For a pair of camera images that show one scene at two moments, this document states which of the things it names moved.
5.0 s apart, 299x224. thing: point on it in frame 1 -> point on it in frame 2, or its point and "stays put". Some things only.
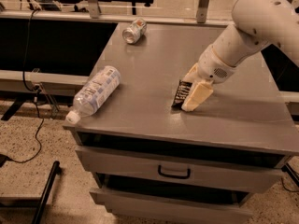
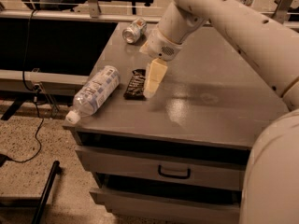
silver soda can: [135, 31] stays put
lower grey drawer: [138, 207] stays put
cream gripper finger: [200, 92] -> [156, 71]
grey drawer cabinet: [146, 161] stays put
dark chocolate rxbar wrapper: [181, 92] -> [135, 90]
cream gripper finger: [192, 76] -> [145, 49]
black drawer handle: [174, 176] stays put
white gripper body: [213, 66] -> [161, 47]
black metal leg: [45, 196] stays put
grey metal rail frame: [92, 10] stays put
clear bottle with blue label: [93, 92] stays put
